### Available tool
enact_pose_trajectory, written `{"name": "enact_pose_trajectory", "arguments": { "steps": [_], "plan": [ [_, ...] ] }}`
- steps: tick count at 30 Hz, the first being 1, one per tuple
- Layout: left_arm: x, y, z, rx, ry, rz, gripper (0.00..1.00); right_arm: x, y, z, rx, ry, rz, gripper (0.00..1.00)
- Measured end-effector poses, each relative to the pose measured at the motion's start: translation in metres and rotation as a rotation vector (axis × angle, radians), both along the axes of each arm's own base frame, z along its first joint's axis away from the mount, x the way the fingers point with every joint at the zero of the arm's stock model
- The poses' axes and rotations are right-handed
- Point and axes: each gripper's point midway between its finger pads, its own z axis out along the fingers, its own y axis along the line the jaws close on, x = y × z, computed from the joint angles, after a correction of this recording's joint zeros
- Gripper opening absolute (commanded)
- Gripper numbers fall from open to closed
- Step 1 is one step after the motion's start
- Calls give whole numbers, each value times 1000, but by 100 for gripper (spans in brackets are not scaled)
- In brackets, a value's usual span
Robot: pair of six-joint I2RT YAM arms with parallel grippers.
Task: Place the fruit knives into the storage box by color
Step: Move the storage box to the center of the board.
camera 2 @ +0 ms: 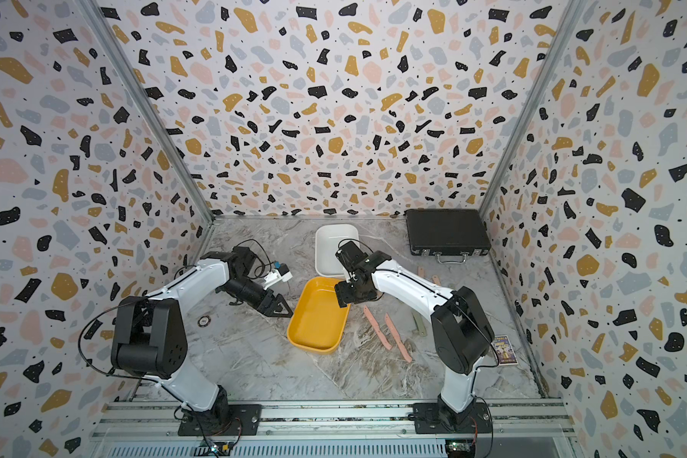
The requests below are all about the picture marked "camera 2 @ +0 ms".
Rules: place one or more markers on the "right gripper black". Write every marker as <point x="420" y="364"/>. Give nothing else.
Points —
<point x="343" y="297"/>

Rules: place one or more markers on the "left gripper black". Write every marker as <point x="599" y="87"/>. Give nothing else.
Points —
<point x="269" y="310"/>

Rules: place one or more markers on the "yellow storage box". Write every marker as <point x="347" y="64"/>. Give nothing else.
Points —
<point x="318" y="322"/>

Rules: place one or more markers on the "white storage box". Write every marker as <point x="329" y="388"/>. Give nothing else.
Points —
<point x="328" y="239"/>

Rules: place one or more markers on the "long pink fruit knife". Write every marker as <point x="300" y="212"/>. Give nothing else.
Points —
<point x="375" y="326"/>

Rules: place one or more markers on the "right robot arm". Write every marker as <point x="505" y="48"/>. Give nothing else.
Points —
<point x="461" y="331"/>

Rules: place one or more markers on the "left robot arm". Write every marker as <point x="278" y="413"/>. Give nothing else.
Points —
<point x="150" y="340"/>

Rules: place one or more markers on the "green folding knife lower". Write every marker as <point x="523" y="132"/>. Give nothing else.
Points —
<point x="420" y="324"/>

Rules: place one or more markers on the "black carrying case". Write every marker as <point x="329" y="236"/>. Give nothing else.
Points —
<point x="446" y="233"/>

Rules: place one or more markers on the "colourful card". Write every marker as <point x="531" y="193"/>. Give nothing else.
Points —
<point x="505" y="351"/>

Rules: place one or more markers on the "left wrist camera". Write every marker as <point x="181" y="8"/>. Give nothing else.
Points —
<point x="279" y="273"/>

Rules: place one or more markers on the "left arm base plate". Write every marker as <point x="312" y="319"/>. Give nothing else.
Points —
<point x="234" y="419"/>

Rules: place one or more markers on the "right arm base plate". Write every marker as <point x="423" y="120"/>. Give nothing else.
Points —
<point x="438" y="418"/>

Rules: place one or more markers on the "circuit board with wires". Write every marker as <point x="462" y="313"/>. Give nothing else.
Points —
<point x="219" y="449"/>

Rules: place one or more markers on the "aluminium mounting rail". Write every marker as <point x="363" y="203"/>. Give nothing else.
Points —
<point x="521" y="428"/>

